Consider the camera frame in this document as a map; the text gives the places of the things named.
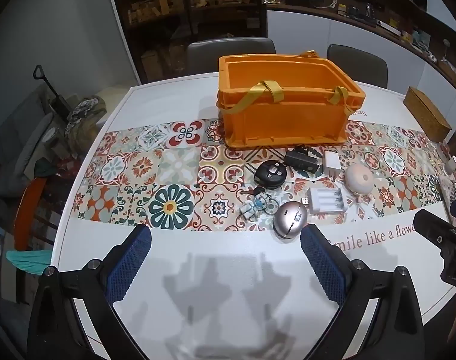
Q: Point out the black key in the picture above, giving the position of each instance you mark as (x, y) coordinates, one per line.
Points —
(256, 192)

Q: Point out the white charger cube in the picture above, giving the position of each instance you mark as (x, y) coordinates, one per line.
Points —
(332, 163)

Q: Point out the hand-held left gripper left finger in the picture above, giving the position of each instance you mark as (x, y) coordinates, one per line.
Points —
(128, 266)

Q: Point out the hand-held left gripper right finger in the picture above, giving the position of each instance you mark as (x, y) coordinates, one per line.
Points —
(323, 266)

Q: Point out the wide grey chair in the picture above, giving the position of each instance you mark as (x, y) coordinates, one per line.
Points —
(228, 54)

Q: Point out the teal cloth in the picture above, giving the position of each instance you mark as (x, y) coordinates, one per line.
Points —
(29, 260)

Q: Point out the wicker tissue box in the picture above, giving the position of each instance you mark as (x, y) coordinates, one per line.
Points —
(426, 114)

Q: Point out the floral patterned table runner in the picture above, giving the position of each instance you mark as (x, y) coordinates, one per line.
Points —
(168, 180)

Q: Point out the white battery charger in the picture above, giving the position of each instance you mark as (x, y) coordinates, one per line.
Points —
(327, 200)

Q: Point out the orange chair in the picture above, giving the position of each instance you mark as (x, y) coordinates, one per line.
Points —
(27, 210)

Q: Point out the black shovel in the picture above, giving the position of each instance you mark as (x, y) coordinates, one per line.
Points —
(55, 97)

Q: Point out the orange plastic storage box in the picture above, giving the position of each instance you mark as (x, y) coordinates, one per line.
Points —
(288, 120)

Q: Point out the black power adapter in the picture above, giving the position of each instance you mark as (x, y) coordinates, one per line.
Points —
(302, 161)

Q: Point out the narrow grey chair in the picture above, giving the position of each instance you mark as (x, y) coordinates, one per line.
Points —
(357, 63)

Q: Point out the camouflage cloth bag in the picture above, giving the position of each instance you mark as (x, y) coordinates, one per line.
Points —
(83, 118)

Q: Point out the dark wooden shelf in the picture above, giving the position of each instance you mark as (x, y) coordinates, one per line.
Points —
(175, 18)

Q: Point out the silver oval hand warmer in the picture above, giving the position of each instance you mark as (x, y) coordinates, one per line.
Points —
(290, 219)

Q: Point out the pink round deer night light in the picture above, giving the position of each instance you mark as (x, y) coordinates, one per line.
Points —
(358, 178)

